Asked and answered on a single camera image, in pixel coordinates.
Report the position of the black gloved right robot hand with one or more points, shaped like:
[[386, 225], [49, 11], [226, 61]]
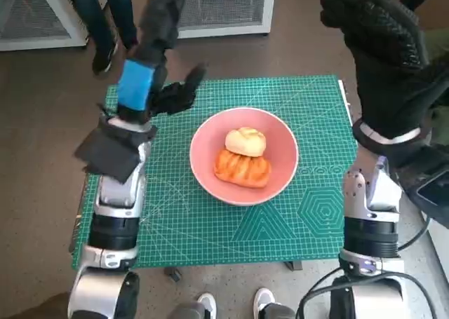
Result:
[[386, 70]]

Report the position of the round toy bread bun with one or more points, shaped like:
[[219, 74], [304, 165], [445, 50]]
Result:
[[245, 140]]

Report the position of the rectangular striped toy bread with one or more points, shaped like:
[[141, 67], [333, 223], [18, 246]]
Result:
[[245, 171]]

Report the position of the pink bowl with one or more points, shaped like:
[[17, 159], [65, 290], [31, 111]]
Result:
[[207, 157]]

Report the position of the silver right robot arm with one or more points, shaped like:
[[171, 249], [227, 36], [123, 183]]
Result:
[[365, 200]]

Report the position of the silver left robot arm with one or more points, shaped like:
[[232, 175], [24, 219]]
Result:
[[119, 193]]

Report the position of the white mesh cabinet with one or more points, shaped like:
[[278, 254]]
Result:
[[31, 14], [228, 3]]

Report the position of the white panel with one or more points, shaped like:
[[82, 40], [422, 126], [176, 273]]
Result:
[[442, 259]]

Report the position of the green cutting mat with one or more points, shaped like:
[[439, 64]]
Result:
[[217, 235]]

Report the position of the white shoe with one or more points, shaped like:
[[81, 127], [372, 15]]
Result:
[[263, 301], [207, 305]]

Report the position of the grey leg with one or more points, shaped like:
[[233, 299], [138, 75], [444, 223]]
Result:
[[189, 312], [279, 312]]

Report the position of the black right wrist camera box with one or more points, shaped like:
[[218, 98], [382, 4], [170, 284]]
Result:
[[431, 189]]

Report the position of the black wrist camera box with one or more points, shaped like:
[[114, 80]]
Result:
[[108, 154], [431, 189]]

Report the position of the black table bracket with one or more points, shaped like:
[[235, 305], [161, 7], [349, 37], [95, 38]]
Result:
[[293, 265], [172, 276]]

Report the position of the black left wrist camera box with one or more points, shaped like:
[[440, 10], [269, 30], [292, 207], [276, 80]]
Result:
[[108, 154]]

